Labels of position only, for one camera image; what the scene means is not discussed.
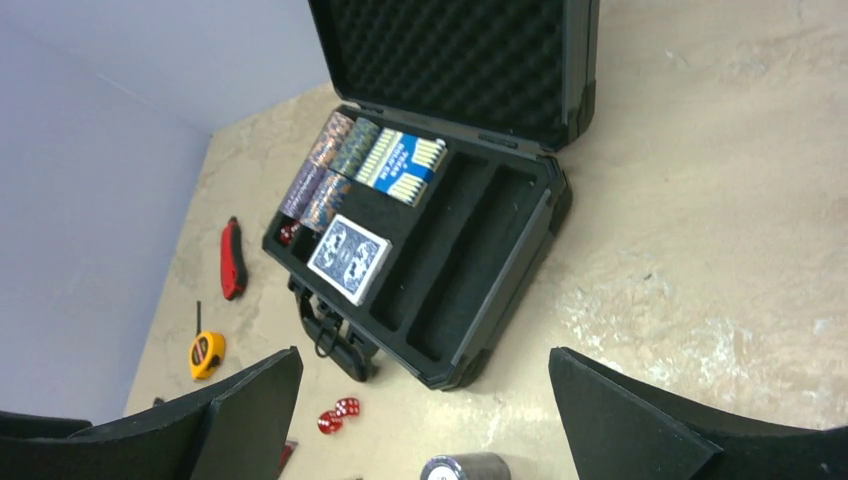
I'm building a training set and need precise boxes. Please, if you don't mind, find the black poker set case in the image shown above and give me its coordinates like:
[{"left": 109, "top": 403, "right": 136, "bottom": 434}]
[{"left": 262, "top": 1, "right": 600, "bottom": 390}]

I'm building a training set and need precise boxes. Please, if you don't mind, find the triangular dealer button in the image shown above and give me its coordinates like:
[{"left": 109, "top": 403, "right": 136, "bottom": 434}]
[{"left": 275, "top": 440, "right": 298, "bottom": 479}]

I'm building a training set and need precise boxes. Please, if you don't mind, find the grey purple poker chip stack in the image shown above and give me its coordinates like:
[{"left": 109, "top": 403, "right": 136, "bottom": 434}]
[{"left": 420, "top": 452, "right": 512, "bottom": 480}]

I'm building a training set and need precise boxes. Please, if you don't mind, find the blue boxed card deck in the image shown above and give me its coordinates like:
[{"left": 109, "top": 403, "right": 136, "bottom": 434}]
[{"left": 355, "top": 128, "right": 448, "bottom": 207}]

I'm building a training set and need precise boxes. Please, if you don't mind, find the red die in case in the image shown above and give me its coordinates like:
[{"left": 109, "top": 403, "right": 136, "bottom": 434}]
[{"left": 278, "top": 221, "right": 301, "bottom": 246}]

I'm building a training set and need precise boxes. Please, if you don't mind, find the green poker chip stack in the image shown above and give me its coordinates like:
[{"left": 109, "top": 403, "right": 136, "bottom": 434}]
[{"left": 330, "top": 118, "right": 382, "bottom": 177}]

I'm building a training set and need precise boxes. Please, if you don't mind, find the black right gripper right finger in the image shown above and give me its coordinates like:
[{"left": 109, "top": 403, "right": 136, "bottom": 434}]
[{"left": 548, "top": 347, "right": 847, "bottom": 479}]

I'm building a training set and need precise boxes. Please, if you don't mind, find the blue backed playing card deck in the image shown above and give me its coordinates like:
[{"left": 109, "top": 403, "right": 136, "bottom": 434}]
[{"left": 307, "top": 215, "right": 393, "bottom": 306}]

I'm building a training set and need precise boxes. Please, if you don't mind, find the yellow tape measure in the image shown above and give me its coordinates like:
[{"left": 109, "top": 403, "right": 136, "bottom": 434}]
[{"left": 188, "top": 300, "right": 226, "bottom": 381}]

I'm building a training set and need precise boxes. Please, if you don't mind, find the red black utility knife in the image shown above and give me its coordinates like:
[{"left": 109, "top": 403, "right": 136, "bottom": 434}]
[{"left": 220, "top": 216, "right": 248, "bottom": 301}]

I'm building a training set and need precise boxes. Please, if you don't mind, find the blue orange poker chip stack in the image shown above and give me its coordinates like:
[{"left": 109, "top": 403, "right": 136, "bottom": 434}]
[{"left": 299, "top": 171, "right": 352, "bottom": 232}]

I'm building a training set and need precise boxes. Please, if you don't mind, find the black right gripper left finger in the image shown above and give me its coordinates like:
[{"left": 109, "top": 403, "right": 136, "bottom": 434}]
[{"left": 1, "top": 347, "right": 303, "bottom": 479}]

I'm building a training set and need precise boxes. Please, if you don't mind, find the orange purple poker chip stack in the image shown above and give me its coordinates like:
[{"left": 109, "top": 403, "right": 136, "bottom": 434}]
[{"left": 306, "top": 111, "right": 355, "bottom": 167}]

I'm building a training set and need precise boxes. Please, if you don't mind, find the red translucent die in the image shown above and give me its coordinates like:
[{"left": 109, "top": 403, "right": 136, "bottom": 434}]
[
  {"left": 335, "top": 397, "right": 361, "bottom": 418},
  {"left": 316, "top": 410, "right": 343, "bottom": 435}
]

